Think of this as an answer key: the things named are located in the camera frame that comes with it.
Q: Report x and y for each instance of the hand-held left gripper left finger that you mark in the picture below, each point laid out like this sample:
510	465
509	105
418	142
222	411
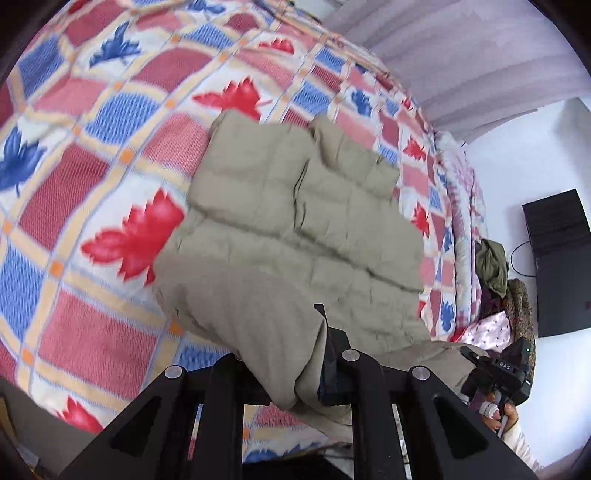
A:
221	383

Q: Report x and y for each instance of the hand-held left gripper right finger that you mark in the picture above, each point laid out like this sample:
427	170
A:
330	369

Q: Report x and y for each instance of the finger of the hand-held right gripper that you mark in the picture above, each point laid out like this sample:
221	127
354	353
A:
471	355

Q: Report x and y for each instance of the khaki puffer jacket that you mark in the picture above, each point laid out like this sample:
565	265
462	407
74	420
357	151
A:
286	207

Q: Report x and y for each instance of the person's right forearm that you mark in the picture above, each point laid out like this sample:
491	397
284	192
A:
521	447

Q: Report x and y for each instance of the person's right hand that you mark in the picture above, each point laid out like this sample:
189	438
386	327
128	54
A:
510	413

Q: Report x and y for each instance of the pink satin printed cloth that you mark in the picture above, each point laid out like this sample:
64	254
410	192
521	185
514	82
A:
489	330

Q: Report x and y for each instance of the brown patterned cloth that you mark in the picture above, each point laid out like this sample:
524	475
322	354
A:
519	309

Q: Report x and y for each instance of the olive green garment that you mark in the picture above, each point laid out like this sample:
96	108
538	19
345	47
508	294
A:
491	263

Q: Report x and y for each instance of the black television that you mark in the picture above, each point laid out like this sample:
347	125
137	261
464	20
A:
558	258

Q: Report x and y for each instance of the pink floral quilt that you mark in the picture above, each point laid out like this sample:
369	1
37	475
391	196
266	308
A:
461	207

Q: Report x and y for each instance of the leaf-print patchwork quilt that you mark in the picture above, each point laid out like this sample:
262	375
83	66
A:
92	138

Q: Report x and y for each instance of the grey curtain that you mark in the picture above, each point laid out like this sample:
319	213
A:
461	60

